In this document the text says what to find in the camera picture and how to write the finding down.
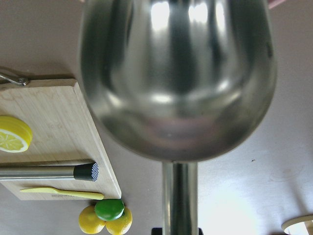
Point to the steel muddler black tip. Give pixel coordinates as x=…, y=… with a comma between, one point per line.
x=83, y=172

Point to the yellow lemon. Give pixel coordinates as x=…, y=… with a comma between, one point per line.
x=121, y=225
x=89, y=222

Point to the lower yellow lemon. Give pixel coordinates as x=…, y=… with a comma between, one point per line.
x=121, y=225

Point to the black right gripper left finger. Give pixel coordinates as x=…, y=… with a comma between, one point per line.
x=156, y=231

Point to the upper yellow lemon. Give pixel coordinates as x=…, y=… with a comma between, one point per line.
x=89, y=222

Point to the pink bowl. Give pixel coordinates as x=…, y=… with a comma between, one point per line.
x=274, y=3

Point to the bamboo cutting board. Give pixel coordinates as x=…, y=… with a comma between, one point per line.
x=64, y=133

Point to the half lemon slice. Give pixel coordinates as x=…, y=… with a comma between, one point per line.
x=15, y=135

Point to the green bowl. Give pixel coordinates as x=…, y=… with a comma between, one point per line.
x=299, y=226

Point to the green lime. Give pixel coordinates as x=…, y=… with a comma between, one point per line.
x=109, y=209

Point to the stainless steel ice scoop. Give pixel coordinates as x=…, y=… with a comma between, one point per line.
x=178, y=81

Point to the yellow plastic knife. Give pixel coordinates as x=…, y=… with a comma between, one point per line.
x=82, y=194

